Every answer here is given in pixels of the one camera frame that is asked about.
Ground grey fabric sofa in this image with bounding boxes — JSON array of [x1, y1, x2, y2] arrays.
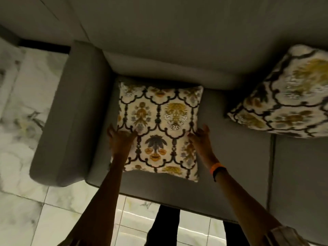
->
[[29, 0, 328, 246]]

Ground orange and black wristband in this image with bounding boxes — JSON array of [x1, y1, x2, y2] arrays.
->
[[209, 162, 227, 182]]

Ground cream floral patterned cushion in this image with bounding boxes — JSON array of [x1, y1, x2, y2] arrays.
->
[[111, 82, 204, 183], [227, 44, 328, 139]]

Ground person's left forearm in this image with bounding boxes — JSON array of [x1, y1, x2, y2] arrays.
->
[[58, 155, 129, 246]]

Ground person's left hand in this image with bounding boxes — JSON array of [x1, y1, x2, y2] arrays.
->
[[107, 124, 138, 158]]

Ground person's black trouser leg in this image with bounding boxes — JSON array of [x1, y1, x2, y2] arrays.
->
[[146, 204, 180, 246], [222, 221, 249, 246]]

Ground person's right hand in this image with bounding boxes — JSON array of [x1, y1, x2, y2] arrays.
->
[[187, 124, 219, 168]]

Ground person's right forearm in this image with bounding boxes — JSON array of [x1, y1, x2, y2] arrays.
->
[[214, 168, 283, 246]]

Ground person's light sleeve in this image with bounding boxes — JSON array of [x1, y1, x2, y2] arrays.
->
[[263, 226, 309, 246]]

